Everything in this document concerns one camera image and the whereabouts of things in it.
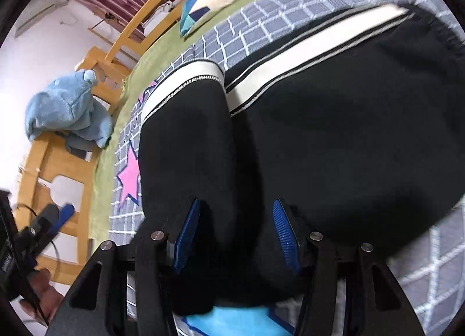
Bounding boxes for black sweatpants with white stripe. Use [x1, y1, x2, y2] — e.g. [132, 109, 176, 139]
[138, 4, 464, 316]

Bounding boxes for person's left hand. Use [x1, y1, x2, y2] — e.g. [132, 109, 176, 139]
[20, 268, 64, 324]

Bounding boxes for grey checked star blanket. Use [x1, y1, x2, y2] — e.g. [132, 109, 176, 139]
[106, 0, 465, 336]

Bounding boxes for blue plush elephant toy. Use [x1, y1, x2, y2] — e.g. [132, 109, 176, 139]
[24, 69, 114, 148]

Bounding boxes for green plush bed cover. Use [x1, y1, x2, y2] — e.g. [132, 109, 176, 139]
[87, 0, 426, 250]

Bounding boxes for wooden bed frame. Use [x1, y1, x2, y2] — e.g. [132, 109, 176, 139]
[14, 0, 285, 286]

